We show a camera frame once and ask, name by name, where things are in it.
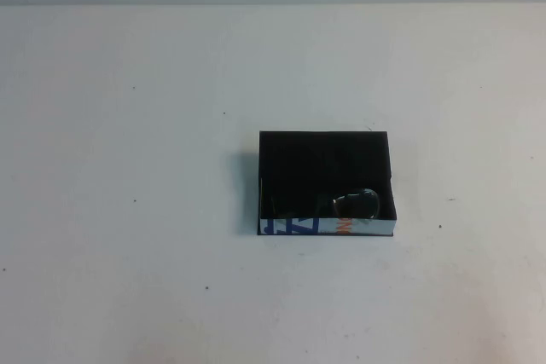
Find black glasses case printed front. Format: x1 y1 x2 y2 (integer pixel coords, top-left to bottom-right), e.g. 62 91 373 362
257 130 399 238

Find black-framed glasses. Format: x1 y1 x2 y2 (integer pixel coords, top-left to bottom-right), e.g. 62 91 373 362
270 186 382 228

